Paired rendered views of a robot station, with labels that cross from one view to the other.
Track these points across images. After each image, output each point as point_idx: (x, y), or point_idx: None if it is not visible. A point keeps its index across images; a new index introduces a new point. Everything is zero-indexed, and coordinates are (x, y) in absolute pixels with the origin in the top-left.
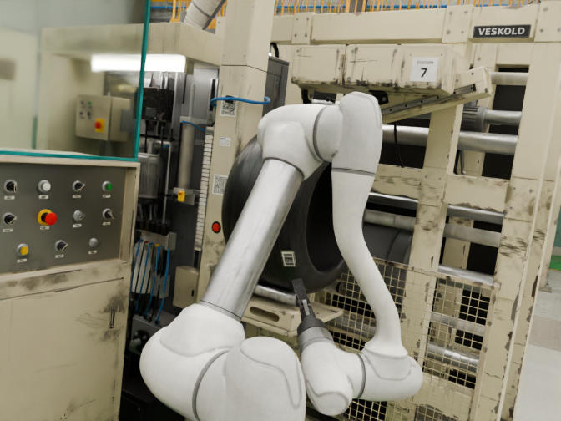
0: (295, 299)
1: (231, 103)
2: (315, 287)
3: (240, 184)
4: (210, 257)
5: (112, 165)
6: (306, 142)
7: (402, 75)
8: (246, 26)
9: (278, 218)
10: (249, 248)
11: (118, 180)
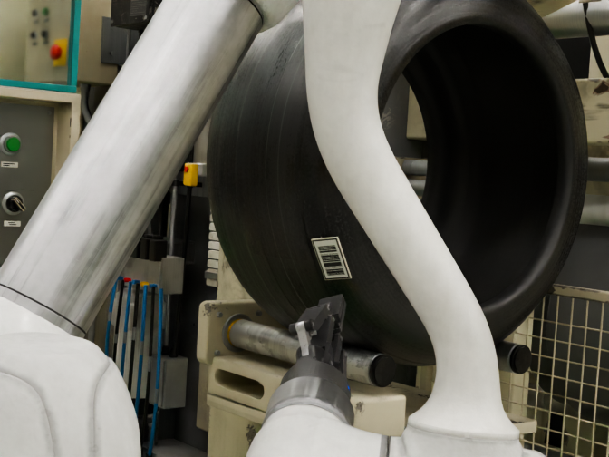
0: (369, 365)
1: None
2: (429, 345)
3: (233, 98)
4: (231, 297)
5: (12, 96)
6: None
7: None
8: None
9: (178, 97)
10: (97, 162)
11: (36, 133)
